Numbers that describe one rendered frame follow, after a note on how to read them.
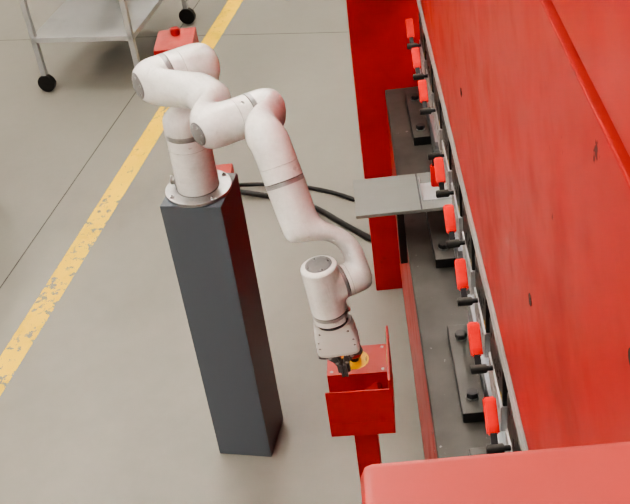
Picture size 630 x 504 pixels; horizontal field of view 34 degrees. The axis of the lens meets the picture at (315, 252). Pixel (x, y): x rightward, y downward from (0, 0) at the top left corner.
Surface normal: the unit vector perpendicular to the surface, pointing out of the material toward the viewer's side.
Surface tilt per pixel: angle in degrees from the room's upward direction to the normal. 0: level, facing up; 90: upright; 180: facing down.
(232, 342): 90
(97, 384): 0
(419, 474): 0
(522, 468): 0
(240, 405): 90
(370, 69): 90
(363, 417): 90
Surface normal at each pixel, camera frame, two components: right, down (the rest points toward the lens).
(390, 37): 0.01, 0.58
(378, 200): -0.11, -0.80
